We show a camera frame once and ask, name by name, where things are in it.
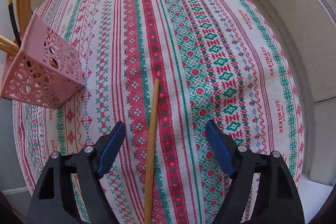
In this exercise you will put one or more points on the bamboo chopstick six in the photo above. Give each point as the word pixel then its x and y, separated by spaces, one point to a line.
pixel 8 50

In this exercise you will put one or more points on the bamboo chopstick three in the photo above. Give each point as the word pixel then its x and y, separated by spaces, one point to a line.
pixel 150 155

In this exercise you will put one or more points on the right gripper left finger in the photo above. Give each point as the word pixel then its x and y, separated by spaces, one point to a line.
pixel 53 199

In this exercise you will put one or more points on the pink perforated utensil basket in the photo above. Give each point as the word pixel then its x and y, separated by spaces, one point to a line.
pixel 46 71

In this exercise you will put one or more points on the patterned striped tablecloth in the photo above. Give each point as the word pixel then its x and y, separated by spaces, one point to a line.
pixel 215 59

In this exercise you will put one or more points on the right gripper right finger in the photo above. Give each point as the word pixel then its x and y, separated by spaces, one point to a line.
pixel 277 199

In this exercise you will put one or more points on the bamboo chopstick one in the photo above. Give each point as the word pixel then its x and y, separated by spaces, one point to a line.
pixel 9 43

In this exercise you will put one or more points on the black chopstick gold band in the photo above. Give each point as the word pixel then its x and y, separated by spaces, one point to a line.
pixel 13 22

